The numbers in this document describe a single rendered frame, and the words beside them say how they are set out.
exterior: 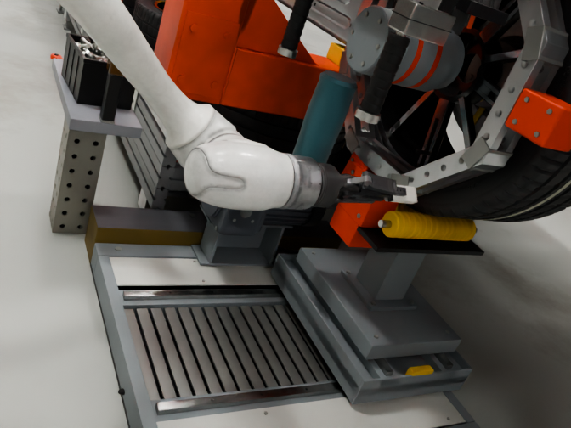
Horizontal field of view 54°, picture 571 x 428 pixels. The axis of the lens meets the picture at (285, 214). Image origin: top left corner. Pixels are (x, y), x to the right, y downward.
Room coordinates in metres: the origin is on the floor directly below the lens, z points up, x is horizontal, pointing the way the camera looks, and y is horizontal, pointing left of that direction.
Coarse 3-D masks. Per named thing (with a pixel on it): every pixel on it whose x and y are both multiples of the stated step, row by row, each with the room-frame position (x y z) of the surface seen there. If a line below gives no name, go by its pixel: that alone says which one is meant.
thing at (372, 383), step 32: (288, 256) 1.45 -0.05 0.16; (288, 288) 1.34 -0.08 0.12; (320, 320) 1.20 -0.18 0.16; (320, 352) 1.15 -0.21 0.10; (352, 352) 1.13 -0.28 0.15; (448, 352) 1.29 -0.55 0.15; (352, 384) 1.04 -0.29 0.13; (384, 384) 1.06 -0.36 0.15; (416, 384) 1.12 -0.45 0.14; (448, 384) 1.19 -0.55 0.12
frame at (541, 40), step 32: (384, 0) 1.44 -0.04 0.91; (544, 0) 1.04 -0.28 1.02; (544, 32) 1.00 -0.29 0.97; (544, 64) 1.02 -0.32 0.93; (512, 96) 1.00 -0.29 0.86; (352, 128) 1.31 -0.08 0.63; (384, 160) 1.19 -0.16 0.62; (448, 160) 1.05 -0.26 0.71; (480, 160) 1.00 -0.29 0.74; (416, 192) 1.12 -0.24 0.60
